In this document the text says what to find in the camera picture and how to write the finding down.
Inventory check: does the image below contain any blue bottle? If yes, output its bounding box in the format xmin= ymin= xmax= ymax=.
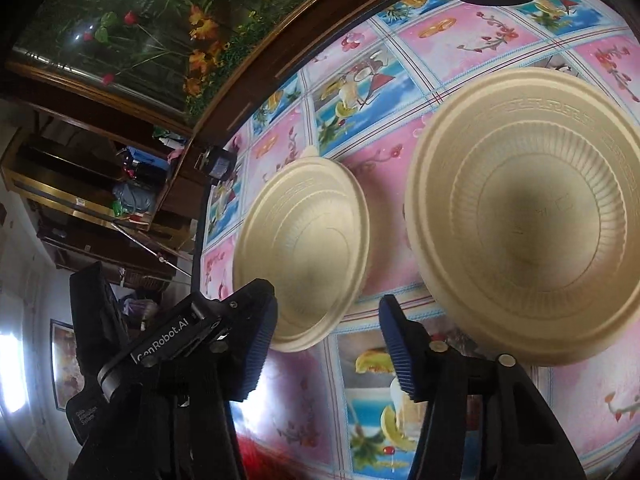
xmin=125 ymin=145 xmax=168 ymax=171

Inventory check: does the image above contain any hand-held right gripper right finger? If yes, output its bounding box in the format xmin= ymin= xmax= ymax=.
xmin=378 ymin=295 xmax=588 ymax=480

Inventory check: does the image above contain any dark wooden counter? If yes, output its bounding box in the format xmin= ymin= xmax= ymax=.
xmin=150 ymin=0 xmax=451 ymax=221

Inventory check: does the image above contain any grey water jug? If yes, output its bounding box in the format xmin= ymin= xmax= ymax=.
xmin=112 ymin=182 xmax=158 ymax=216

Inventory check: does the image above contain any beige plastic bowl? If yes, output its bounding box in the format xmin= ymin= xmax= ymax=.
xmin=404 ymin=67 xmax=640 ymax=367
xmin=232 ymin=146 xmax=372 ymax=353

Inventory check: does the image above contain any framed wall picture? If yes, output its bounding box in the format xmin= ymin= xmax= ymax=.
xmin=49 ymin=319 xmax=81 ymax=411

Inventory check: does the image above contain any small black device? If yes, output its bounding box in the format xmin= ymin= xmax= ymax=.
xmin=197 ymin=145 xmax=238 ymax=181

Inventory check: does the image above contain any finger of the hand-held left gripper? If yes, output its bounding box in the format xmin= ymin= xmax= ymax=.
xmin=200 ymin=280 xmax=277 ymax=341

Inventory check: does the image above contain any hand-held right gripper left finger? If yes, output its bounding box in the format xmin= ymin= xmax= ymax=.
xmin=150 ymin=292 xmax=279 ymax=480

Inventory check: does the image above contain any gold framed display cabinet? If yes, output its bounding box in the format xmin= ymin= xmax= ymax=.
xmin=2 ymin=127 xmax=201 ymax=281

